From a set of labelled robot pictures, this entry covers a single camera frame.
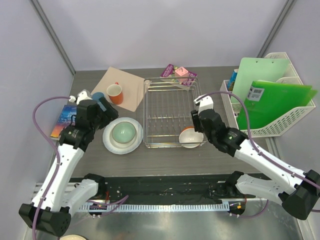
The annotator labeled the orange white ceramic bowl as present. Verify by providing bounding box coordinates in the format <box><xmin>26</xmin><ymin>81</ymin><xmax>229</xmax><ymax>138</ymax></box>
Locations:
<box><xmin>178</xmin><ymin>126</ymin><xmax>204</xmax><ymax>149</ymax></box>

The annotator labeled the blue plastic cup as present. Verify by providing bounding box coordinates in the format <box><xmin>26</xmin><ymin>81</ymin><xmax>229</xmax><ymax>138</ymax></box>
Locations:
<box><xmin>91</xmin><ymin>92</ymin><xmax>105</xmax><ymax>101</ymax></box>

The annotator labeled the green ceramic bowl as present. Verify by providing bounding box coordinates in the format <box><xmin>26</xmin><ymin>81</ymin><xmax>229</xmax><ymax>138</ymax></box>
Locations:
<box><xmin>111</xmin><ymin>121</ymin><xmax>137</xmax><ymax>144</ymax></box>

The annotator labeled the orange ceramic mug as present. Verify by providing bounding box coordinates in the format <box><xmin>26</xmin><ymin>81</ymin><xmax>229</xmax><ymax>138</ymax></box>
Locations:
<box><xmin>106</xmin><ymin>82</ymin><xmax>124</xmax><ymax>105</ymax></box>

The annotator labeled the metal wire dish rack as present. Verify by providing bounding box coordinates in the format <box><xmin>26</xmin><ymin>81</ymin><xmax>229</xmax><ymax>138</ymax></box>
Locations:
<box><xmin>143</xmin><ymin>77</ymin><xmax>202</xmax><ymax>148</ymax></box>

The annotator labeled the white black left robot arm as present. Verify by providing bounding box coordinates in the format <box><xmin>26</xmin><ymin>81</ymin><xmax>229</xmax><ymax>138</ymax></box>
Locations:
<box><xmin>18</xmin><ymin>97</ymin><xmax>119</xmax><ymax>239</ymax></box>

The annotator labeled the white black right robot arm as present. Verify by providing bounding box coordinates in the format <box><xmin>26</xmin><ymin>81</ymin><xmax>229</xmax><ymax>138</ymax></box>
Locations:
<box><xmin>190</xmin><ymin>109</ymin><xmax>320</xmax><ymax>220</ymax></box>

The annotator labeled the white plastic file organizer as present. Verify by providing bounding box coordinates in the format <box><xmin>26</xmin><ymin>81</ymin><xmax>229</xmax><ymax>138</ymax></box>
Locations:
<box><xmin>221</xmin><ymin>61</ymin><xmax>316</xmax><ymax>138</ymax></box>

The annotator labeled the blue Jane Eyre book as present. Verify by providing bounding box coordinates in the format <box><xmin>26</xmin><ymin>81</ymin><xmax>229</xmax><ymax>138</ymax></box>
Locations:
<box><xmin>50</xmin><ymin>105</ymin><xmax>77</xmax><ymax>140</ymax></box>

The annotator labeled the blue white carton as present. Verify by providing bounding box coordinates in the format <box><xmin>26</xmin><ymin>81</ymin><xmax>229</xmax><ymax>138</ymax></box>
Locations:
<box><xmin>226</xmin><ymin>69</ymin><xmax>239</xmax><ymax>91</ymax></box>

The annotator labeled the pink cube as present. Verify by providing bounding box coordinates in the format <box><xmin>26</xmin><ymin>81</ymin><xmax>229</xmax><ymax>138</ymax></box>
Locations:
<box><xmin>174</xmin><ymin>67</ymin><xmax>189</xmax><ymax>77</ymax></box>

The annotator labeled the bright green plastic folder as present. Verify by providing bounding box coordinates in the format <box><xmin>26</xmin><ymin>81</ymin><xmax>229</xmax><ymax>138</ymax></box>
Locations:
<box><xmin>244</xmin><ymin>80</ymin><xmax>318</xmax><ymax>130</ymax></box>

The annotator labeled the purple paperback book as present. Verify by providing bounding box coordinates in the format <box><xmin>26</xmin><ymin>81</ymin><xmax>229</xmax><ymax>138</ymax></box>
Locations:
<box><xmin>160</xmin><ymin>64</ymin><xmax>198</xmax><ymax>88</ymax></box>

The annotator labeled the light green clipboard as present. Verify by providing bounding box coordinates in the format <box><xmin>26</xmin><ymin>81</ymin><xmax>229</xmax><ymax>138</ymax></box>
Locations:
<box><xmin>232</xmin><ymin>57</ymin><xmax>290</xmax><ymax>101</ymax></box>

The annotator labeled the cream round plate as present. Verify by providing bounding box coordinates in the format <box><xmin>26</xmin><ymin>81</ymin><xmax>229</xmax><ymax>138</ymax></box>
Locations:
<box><xmin>60</xmin><ymin>234</ymin><xmax>87</xmax><ymax>240</ymax></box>

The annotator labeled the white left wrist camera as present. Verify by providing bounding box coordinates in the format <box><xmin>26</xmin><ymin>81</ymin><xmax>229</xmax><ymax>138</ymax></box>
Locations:
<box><xmin>68</xmin><ymin>89</ymin><xmax>92</xmax><ymax>105</ymax></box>

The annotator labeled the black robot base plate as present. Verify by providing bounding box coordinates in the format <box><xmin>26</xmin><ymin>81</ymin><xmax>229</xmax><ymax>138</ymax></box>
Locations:
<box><xmin>90</xmin><ymin>174</ymin><xmax>253</xmax><ymax>205</ymax></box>

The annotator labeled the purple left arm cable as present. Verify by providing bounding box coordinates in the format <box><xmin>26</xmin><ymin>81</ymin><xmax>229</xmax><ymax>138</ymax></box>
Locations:
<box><xmin>31</xmin><ymin>96</ymin><xmax>130</xmax><ymax>240</ymax></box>

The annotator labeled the white slotted cable duct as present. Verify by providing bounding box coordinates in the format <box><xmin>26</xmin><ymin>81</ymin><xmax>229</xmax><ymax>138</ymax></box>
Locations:
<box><xmin>78</xmin><ymin>202</ymin><xmax>230</xmax><ymax>213</ymax></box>

